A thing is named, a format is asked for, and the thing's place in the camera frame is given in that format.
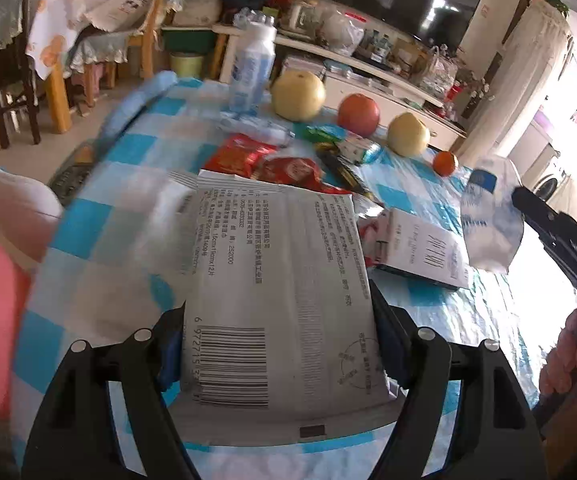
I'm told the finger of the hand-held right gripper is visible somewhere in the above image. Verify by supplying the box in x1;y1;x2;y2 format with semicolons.
513;186;577;261

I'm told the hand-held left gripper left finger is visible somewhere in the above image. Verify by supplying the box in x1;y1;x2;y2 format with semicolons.
21;307;202;480

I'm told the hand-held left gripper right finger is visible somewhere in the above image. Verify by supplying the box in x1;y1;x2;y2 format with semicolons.
363;280;549;480

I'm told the crushed clear plastic bottle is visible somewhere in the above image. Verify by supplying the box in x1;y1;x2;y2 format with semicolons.
460;156;525;273

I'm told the white and blue carton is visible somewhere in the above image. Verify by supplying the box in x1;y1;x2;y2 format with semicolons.
373;207;471;291

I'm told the grey printed wipes packet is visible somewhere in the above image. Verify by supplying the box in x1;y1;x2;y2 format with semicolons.
168;170;404;448

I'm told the person's right hand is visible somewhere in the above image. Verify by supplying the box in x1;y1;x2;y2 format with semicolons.
539;305;577;401

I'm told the washing machine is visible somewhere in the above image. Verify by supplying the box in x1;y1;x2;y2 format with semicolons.
533;144;570;202

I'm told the small orange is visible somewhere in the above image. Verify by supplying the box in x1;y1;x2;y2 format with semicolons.
433;151;459;177

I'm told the blue checked tablecloth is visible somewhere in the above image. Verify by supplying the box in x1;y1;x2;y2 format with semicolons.
11;72;544;480

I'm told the red and silver packet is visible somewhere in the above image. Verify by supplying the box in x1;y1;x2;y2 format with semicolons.
353;195;394;268

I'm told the covered standing air conditioner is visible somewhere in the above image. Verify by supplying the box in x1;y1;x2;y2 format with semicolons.
497;0;575;161

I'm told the clear plastic bag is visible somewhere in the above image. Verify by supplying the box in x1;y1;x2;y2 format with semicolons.
417;46;458;92

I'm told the black and gold wrapper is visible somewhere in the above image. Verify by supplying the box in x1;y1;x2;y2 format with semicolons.
316;142;375;202

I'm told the green and white packet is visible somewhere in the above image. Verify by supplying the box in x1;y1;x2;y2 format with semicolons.
339;135;382;164

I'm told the red snack packet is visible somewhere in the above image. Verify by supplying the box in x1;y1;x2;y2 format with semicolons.
202;132;279;179
257;156;325;192

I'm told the red apple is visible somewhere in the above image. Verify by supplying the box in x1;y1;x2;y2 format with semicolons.
337;93;381;137

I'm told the white television cabinet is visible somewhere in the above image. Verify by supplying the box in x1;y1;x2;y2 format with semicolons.
212;24;469;152

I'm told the green candy wrapper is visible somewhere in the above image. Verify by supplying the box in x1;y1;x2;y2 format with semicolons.
303;124;348;142

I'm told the clear plastic wrapper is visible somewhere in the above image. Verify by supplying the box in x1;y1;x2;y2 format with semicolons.
218;111;295;147

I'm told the white plastic bag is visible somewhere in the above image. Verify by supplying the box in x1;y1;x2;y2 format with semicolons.
319;10;365;57

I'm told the yellow-green bucket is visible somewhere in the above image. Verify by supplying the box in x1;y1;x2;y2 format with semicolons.
170;52;204;81

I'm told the white bottle with blue label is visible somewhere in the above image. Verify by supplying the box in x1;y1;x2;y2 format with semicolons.
228;20;278;113

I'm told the dark wooden chair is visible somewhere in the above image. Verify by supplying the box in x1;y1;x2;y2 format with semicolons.
0;35;42;150

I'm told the light wooden chair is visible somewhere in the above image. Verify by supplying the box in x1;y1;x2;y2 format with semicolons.
127;0;180;82

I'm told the white cloth with orange print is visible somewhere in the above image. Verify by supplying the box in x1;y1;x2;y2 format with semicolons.
25;0;90;81

